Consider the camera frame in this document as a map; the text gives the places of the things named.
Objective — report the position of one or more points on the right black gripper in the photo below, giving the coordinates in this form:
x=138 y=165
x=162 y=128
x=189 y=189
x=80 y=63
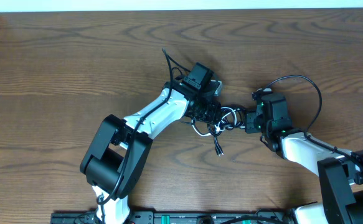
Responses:
x=250 y=118

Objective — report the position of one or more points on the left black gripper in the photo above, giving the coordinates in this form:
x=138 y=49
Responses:
x=214 y=115

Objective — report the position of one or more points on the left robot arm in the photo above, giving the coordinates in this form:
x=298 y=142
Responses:
x=118 y=152

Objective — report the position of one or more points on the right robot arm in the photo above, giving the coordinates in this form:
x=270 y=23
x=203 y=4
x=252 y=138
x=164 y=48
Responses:
x=340 y=171

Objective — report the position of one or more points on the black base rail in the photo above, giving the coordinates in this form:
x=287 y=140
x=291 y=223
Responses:
x=146 y=217

